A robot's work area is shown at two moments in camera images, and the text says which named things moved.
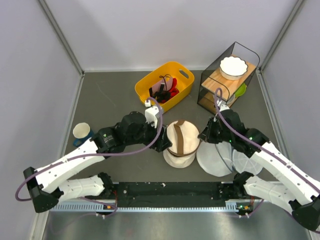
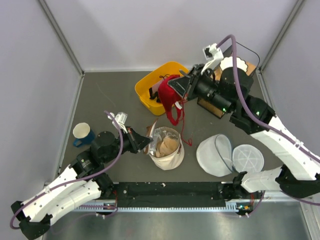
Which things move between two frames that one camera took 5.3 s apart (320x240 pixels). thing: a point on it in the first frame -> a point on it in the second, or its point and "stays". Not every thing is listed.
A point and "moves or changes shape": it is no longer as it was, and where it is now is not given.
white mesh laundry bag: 222,160 stays
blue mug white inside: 82,132 stays
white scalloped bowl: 232,68 stays
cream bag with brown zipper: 184,136 moves or changes shape
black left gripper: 163,142 -> 138,142
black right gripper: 212,122 -> 193,79
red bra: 174,91 moves or changes shape
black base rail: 169,194 stays
